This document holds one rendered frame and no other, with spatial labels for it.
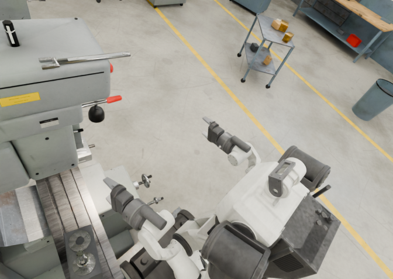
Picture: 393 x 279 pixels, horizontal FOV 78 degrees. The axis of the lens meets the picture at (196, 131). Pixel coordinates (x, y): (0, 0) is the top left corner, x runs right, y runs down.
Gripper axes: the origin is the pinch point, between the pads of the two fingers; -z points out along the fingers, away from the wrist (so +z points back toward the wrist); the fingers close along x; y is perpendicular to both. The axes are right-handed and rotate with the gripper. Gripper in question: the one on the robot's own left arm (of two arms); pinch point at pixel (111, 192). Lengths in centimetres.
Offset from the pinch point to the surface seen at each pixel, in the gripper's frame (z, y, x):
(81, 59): -8.8, -1.4, 48.5
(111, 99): -11.3, -11.8, 30.7
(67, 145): -22.3, 1.8, 10.6
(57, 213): -42, 7, -46
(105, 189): -40, -22, -50
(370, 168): 135, -345, -148
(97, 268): 2.1, 12.2, -37.4
